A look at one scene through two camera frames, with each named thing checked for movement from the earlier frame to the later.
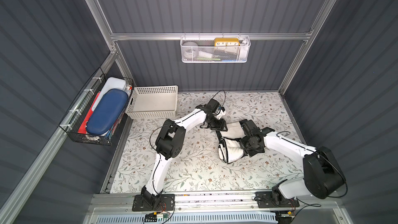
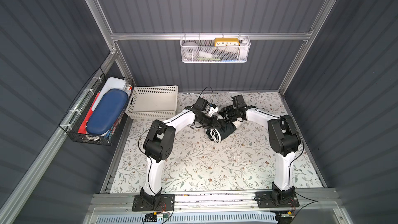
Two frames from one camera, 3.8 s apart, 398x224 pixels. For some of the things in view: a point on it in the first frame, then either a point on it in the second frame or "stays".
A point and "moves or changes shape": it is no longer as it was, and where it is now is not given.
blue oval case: [108, 110] stays
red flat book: [82, 128] stays
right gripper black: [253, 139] -> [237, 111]
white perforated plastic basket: [153, 102] stays
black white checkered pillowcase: [230, 148] moves or changes shape
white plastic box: [111, 83] stays
